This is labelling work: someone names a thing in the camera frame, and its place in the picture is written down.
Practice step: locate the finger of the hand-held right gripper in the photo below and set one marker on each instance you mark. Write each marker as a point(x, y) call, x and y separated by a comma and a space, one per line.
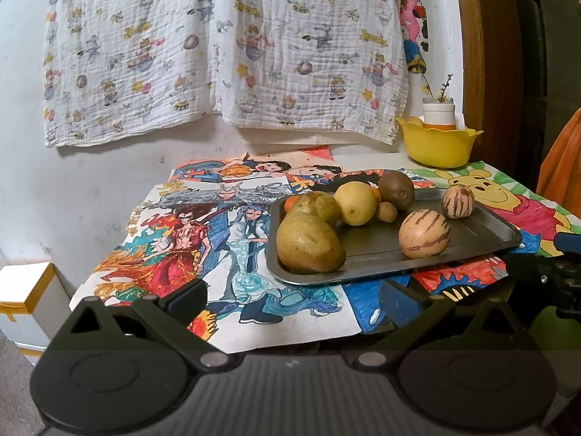
point(568, 241)

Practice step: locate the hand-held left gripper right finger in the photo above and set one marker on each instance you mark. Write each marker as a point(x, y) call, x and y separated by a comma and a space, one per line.
point(399, 304)

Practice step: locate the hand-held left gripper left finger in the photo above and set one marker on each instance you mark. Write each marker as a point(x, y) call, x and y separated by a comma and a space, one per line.
point(184, 302)

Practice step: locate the grey metal tray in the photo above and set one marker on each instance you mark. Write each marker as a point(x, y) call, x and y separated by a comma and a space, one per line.
point(376, 252)

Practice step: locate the large striped pepino melon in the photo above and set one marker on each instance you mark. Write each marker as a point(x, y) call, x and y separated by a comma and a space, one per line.
point(424, 234)

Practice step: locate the small brown kiwi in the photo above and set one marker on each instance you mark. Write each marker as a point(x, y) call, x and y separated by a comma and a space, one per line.
point(387, 212)

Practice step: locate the green brown pear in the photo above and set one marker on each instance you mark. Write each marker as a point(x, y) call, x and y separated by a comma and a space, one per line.
point(317, 206)
point(308, 245)

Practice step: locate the yellow lemon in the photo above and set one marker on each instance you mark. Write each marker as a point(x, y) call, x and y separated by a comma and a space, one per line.
point(356, 204)

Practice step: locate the small orange tangerine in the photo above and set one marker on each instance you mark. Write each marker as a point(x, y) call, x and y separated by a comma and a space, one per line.
point(290, 203)
point(376, 195)

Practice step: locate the large brown kiwi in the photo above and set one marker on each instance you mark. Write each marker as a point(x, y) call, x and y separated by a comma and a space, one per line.
point(397, 188)

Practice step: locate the small striped pepino melon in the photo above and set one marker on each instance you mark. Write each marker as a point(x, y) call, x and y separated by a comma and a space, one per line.
point(458, 201)

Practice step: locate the blue and red drawing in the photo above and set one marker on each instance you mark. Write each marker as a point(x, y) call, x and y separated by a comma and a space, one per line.
point(363, 304)

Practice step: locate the orange clothing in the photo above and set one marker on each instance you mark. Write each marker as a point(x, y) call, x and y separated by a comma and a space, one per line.
point(563, 168)

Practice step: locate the cartoon kids drawing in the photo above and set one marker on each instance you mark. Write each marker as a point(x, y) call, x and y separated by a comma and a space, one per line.
point(213, 172)

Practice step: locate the white box with yellow tape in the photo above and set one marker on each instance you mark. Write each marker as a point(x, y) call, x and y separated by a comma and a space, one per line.
point(27, 290)

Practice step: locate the yellow plastic bowl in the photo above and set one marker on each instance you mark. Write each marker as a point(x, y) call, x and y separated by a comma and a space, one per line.
point(438, 147)

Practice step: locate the white card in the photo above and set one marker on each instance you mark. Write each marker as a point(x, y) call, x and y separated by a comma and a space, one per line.
point(460, 121)

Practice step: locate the dry twig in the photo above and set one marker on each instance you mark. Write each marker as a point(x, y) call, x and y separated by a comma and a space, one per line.
point(440, 86)

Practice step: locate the dark panel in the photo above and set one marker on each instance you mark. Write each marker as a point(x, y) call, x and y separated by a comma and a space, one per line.
point(544, 32)

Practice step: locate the white printed blanket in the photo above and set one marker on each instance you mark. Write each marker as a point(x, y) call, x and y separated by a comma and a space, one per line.
point(227, 32)

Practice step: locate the wooden door frame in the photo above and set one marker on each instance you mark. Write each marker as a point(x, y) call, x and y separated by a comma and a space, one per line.
point(485, 54)

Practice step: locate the pink cartoon wall poster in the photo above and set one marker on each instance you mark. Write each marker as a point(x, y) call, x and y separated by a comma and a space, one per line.
point(413, 45)

